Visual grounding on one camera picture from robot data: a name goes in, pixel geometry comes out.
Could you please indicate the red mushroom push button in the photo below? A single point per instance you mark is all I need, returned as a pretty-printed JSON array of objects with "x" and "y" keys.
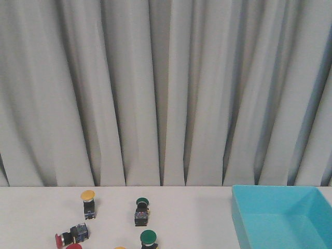
[{"x": 74, "y": 246}]

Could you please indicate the light blue plastic box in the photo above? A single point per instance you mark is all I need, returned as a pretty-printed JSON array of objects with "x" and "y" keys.
[{"x": 281, "y": 217}]

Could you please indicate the green push button lying down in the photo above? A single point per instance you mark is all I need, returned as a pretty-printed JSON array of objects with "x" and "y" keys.
[{"x": 141, "y": 214}]

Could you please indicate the upright yellow push button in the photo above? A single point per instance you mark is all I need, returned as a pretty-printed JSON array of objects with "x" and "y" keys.
[{"x": 89, "y": 205}]

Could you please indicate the upright green push button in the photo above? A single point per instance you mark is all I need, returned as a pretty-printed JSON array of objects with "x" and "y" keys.
[{"x": 148, "y": 239}]

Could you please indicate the red push button lying down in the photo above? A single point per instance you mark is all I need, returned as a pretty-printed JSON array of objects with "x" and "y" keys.
[{"x": 77, "y": 234}]

